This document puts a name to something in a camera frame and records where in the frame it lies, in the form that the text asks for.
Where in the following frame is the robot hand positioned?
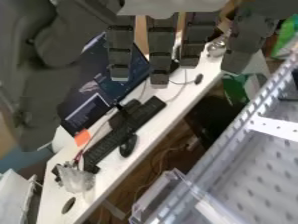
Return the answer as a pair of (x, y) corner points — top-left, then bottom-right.
(33, 0), (298, 88)

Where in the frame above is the small black computer mouse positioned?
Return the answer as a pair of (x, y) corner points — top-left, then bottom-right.
(193, 73), (205, 85)

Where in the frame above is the dark blue computer monitor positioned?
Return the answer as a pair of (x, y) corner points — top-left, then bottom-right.
(56, 32), (154, 137)

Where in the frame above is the green box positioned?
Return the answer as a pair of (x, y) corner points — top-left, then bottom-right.
(221, 73), (250, 105)

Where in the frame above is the white desk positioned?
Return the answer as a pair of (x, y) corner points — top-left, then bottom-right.
(34, 41), (229, 224)

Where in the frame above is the black keyboard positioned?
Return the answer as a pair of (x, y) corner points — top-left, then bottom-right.
(81, 95), (167, 168)

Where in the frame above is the orange sticky note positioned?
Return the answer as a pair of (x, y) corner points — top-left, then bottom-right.
(72, 129), (93, 148)

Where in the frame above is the clear plastic bag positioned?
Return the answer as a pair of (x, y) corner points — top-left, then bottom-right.
(53, 161), (97, 194)

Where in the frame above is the clear box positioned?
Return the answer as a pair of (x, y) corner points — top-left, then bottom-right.
(127, 167), (271, 224)

